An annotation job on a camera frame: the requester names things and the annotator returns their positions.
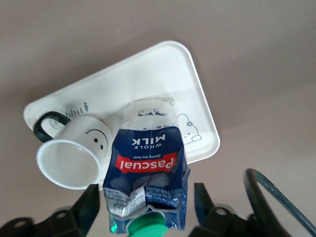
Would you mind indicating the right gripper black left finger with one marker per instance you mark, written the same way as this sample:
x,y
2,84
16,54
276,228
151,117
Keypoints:
x,y
84,212

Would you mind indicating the cream tray with bear print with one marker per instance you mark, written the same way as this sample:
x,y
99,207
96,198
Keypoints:
x,y
148,74

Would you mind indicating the blue milk carton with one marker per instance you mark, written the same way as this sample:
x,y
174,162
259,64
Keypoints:
x,y
145,168

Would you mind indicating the white smiley mug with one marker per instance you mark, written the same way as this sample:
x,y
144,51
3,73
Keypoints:
x,y
71,163

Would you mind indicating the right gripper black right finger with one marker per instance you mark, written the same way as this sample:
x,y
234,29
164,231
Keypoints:
x,y
217,219

